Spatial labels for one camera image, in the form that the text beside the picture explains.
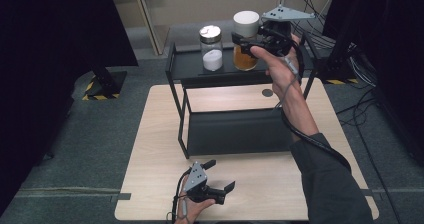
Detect left hand-held gripper cable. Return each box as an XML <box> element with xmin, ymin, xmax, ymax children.
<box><xmin>170</xmin><ymin>168</ymin><xmax>193</xmax><ymax>224</ymax></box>

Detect person's right hand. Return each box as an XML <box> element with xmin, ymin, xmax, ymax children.
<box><xmin>249</xmin><ymin>33</ymin><xmax>306</xmax><ymax>99</ymax></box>

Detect person's left hand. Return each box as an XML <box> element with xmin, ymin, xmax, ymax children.
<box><xmin>174</xmin><ymin>191</ymin><xmax>216</xmax><ymax>224</ymax></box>

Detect bundle of black cables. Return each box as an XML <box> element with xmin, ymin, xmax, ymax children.
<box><xmin>285</xmin><ymin>0</ymin><xmax>378</xmax><ymax>88</ymax></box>

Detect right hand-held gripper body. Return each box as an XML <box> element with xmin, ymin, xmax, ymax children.
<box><xmin>255</xmin><ymin>4</ymin><xmax>316</xmax><ymax>58</ymax></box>

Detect brown-filled jar with white lid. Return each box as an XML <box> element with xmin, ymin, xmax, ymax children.
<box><xmin>232</xmin><ymin>10</ymin><xmax>261</xmax><ymax>72</ymax></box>

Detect hand-held gripper cable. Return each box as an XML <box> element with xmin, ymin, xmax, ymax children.
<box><xmin>170</xmin><ymin>168</ymin><xmax>193</xmax><ymax>224</ymax></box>
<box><xmin>274</xmin><ymin>42</ymin><xmax>353</xmax><ymax>173</ymax></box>

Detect black two-tier metal rack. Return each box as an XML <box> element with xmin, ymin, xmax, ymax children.
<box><xmin>165</xmin><ymin>33</ymin><xmax>323</xmax><ymax>160</ymax></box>

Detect glass jar with metal lid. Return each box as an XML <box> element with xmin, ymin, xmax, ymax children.
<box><xmin>198</xmin><ymin>24</ymin><xmax>224</xmax><ymax>72</ymax></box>

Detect black floor cables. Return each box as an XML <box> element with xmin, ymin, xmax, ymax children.
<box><xmin>334</xmin><ymin>87</ymin><xmax>404</xmax><ymax>224</ymax></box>

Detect right hand-held gripper cable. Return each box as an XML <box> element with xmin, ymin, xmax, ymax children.
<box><xmin>274</xmin><ymin>42</ymin><xmax>353</xmax><ymax>173</ymax></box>

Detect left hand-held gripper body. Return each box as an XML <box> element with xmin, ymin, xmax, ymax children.
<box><xmin>182</xmin><ymin>161</ymin><xmax>228</xmax><ymax>205</ymax></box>

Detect black curtain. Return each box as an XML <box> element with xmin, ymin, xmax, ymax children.
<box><xmin>323</xmin><ymin>0</ymin><xmax>424</xmax><ymax>165</ymax></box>
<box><xmin>0</xmin><ymin>0</ymin><xmax>139</xmax><ymax>215</ymax></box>

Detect stand base with hazard tape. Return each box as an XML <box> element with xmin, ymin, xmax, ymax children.
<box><xmin>324</xmin><ymin>55</ymin><xmax>359</xmax><ymax>86</ymax></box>
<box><xmin>82</xmin><ymin>71</ymin><xmax>128</xmax><ymax>102</ymax></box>

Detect beige wooden frame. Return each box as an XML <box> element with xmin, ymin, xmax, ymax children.
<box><xmin>107</xmin><ymin>0</ymin><xmax>288</xmax><ymax>56</ymax></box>

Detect grey tape strip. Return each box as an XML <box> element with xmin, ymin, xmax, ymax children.
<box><xmin>361</xmin><ymin>187</ymin><xmax>383</xmax><ymax>202</ymax></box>
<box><xmin>110</xmin><ymin>192</ymin><xmax>132</xmax><ymax>203</ymax></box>

